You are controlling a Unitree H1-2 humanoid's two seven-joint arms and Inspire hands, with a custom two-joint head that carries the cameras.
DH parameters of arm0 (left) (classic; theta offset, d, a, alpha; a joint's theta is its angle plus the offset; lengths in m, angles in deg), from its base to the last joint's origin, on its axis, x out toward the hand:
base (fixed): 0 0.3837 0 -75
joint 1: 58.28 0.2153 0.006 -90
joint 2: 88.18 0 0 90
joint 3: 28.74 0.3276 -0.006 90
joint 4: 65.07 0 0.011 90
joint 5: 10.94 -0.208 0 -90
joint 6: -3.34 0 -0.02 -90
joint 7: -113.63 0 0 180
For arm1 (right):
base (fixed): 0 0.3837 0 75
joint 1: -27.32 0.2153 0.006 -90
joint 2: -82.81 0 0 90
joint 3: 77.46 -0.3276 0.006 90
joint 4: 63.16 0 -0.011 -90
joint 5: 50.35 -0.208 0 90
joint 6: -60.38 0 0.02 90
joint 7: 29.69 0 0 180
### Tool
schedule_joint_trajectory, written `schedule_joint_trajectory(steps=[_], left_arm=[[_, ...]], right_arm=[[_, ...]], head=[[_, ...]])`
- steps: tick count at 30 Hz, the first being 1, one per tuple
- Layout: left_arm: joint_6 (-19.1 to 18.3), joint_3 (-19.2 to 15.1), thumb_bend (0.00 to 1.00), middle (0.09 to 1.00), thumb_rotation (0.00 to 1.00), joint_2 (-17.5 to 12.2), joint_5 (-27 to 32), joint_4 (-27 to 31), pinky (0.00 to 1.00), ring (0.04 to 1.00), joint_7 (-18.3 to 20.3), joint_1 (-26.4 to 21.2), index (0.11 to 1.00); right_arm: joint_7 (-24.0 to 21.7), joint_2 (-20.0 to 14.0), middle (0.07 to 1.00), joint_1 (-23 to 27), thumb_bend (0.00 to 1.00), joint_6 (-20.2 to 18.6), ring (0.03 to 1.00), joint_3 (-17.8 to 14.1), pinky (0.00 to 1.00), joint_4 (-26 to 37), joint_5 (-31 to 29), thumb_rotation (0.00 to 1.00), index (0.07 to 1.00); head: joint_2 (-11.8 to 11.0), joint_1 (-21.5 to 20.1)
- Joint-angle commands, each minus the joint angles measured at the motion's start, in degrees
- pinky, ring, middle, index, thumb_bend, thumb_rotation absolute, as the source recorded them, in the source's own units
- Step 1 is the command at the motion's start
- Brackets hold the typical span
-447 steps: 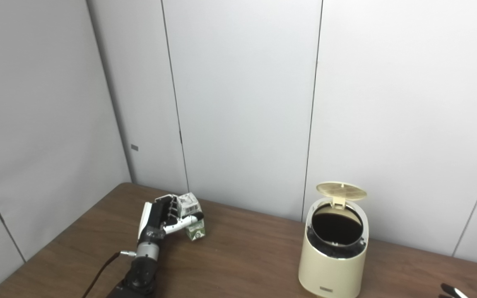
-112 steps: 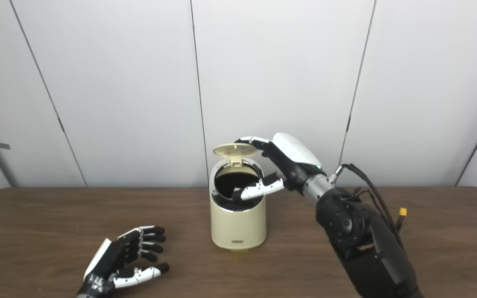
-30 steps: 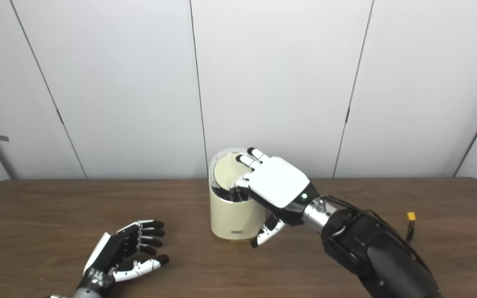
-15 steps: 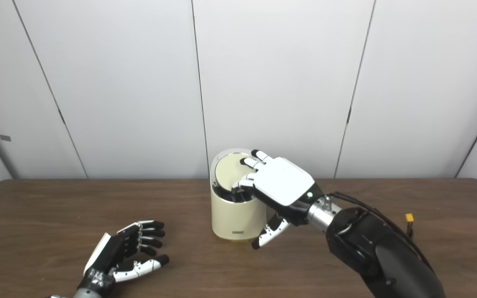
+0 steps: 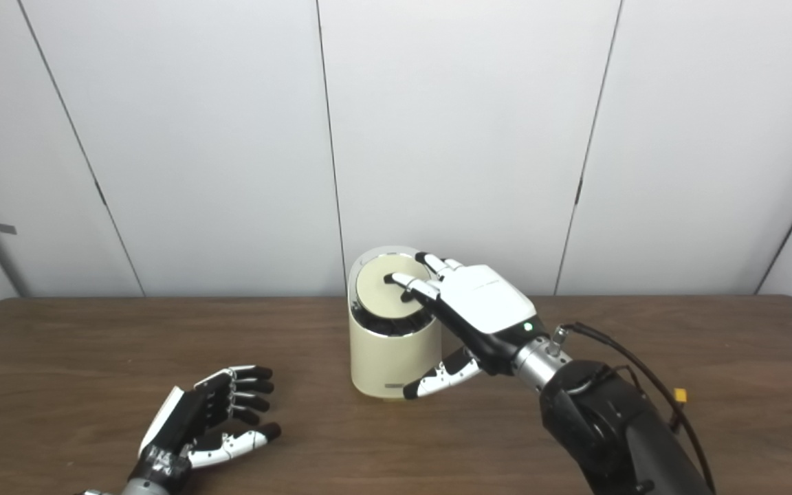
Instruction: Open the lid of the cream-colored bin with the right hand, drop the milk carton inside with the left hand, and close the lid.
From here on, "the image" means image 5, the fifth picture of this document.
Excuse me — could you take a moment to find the cream-colored lidded bin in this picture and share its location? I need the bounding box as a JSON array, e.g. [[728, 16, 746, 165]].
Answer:
[[348, 245, 443, 401]]

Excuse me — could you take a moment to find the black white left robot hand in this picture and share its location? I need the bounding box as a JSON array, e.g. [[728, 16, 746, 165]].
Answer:
[[128, 365, 283, 492]]

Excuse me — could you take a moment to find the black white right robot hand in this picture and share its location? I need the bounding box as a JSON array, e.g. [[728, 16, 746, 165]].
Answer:
[[384, 252, 549, 401]]

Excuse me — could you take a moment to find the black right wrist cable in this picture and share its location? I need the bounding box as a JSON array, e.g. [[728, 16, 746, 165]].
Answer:
[[551, 322, 716, 495]]

